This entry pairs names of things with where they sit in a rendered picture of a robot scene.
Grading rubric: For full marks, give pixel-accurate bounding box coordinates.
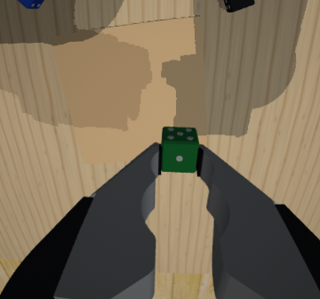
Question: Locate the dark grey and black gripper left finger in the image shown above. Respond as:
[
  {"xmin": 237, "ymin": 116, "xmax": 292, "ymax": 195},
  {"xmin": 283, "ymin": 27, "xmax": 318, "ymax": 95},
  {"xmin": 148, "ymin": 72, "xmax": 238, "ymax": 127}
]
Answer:
[{"xmin": 0, "ymin": 142, "xmax": 162, "ymax": 299}]

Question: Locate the tan square mat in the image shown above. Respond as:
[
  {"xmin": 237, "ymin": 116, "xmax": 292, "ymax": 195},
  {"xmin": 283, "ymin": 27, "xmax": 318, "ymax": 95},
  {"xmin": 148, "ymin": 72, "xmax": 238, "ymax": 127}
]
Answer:
[{"xmin": 50, "ymin": 16, "xmax": 207, "ymax": 165}]

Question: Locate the green die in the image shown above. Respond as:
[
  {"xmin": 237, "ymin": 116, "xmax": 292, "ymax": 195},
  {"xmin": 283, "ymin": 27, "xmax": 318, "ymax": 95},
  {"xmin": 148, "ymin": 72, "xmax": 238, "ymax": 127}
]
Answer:
[{"xmin": 161, "ymin": 126, "xmax": 199, "ymax": 173}]

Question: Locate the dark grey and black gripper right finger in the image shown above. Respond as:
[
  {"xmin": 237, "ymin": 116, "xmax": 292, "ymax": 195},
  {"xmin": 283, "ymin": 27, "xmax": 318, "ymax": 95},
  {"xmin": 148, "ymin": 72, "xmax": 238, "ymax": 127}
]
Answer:
[{"xmin": 196, "ymin": 144, "xmax": 320, "ymax": 299}]

